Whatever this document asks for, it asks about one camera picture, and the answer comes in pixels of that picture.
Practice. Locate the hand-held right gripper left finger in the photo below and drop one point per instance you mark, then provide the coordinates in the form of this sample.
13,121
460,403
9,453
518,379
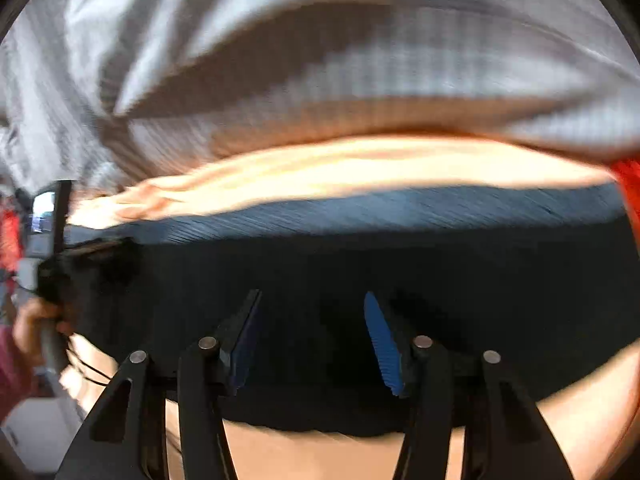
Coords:
244,355

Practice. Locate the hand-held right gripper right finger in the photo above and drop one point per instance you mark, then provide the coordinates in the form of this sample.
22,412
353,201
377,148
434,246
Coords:
384,355

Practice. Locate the black pants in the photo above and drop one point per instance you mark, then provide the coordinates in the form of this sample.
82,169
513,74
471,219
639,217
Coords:
320,310

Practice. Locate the person's left forearm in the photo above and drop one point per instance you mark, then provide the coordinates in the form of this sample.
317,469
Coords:
12,375

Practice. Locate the person's left hand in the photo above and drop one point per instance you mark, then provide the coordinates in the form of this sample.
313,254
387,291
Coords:
29,327

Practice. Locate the red cloth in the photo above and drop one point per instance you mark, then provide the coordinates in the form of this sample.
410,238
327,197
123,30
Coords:
10,242

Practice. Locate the orange bed sheet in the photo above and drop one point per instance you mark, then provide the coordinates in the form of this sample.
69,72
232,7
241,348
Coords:
350,170

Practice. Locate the red embroidered pillow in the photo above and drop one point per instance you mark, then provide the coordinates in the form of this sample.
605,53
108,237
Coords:
631,200

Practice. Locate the grey striped duvet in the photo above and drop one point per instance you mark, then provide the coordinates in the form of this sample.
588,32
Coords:
280,50

